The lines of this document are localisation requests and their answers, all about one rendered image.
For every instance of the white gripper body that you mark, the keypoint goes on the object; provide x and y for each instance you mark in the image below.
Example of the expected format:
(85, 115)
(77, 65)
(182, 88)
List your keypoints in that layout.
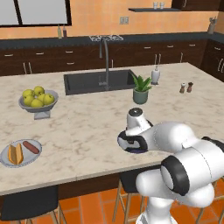
(125, 143)

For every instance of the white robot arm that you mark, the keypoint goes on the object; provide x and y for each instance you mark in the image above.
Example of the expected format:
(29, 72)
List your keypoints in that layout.
(186, 163)

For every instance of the dark blue plate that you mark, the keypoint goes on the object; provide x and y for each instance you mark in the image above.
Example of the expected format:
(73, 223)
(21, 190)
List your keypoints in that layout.
(120, 139)

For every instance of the brown sausage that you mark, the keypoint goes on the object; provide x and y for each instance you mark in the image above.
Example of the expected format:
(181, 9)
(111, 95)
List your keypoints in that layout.
(31, 147)

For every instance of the hot dog bun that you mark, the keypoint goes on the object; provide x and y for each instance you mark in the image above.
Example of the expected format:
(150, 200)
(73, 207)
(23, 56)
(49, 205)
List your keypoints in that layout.
(16, 154)

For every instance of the grey shallow bowl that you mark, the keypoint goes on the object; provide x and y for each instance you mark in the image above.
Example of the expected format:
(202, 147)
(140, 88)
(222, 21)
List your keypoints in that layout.
(5, 154)

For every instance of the black seat wooden stool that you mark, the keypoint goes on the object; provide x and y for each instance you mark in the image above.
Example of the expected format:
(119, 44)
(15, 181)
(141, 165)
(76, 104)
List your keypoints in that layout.
(128, 183)
(26, 204)

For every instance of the green plant in pot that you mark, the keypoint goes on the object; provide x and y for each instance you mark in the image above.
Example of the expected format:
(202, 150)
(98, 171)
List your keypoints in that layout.
(141, 92)

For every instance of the white soap dispenser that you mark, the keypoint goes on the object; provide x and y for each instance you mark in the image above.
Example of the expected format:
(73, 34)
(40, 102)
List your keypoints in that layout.
(155, 76)

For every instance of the dark sink basin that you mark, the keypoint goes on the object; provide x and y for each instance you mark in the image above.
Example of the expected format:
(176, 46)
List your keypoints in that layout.
(84, 81)

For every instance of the pale salt shaker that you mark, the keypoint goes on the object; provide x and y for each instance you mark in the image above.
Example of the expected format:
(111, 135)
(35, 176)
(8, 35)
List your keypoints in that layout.
(182, 88)

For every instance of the brown pepper shaker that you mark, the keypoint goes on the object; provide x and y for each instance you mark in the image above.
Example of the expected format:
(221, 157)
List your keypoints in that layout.
(190, 87)

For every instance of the grey tall tap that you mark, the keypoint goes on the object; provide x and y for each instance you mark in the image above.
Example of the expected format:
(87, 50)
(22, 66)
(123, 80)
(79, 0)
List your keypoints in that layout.
(106, 58)

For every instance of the yellow-green apple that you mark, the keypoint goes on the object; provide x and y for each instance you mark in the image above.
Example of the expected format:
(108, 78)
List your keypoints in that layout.
(39, 90)
(37, 103)
(27, 93)
(49, 99)
(28, 100)

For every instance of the long dark brown cupboard run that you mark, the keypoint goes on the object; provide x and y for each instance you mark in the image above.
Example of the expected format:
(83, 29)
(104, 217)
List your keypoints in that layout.
(73, 58)

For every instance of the short dark brown cupboard run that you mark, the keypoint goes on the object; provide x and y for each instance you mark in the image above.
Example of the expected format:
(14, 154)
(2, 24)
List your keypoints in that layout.
(214, 58)

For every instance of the dark glass bottle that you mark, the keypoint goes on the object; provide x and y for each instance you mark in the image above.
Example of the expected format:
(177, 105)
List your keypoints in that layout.
(64, 32)

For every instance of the olive glass bottle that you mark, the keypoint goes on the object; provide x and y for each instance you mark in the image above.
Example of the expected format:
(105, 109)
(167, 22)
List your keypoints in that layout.
(59, 32)

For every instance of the pale glass cup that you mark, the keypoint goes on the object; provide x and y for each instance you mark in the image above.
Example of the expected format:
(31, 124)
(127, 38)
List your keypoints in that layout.
(162, 5)
(155, 5)

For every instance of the grey pot with tools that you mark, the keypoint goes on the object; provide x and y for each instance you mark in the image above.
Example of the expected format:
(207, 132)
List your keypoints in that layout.
(211, 27)

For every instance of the black framed window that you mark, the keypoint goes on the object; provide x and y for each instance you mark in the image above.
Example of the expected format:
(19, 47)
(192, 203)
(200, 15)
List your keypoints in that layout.
(35, 11)

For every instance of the grey pedestal fruit bowl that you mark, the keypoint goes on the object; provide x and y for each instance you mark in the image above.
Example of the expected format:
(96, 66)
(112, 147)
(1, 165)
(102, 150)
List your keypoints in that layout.
(39, 110)

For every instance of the grey wall socket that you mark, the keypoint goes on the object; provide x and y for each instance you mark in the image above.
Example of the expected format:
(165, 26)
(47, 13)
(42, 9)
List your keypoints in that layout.
(124, 20)

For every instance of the dark wall shelf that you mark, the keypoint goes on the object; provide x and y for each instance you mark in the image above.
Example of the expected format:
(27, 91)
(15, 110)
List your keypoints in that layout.
(154, 10)

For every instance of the dark brown wall cupboard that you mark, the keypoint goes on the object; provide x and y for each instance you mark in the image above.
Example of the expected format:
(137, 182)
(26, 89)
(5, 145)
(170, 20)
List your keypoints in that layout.
(198, 4)

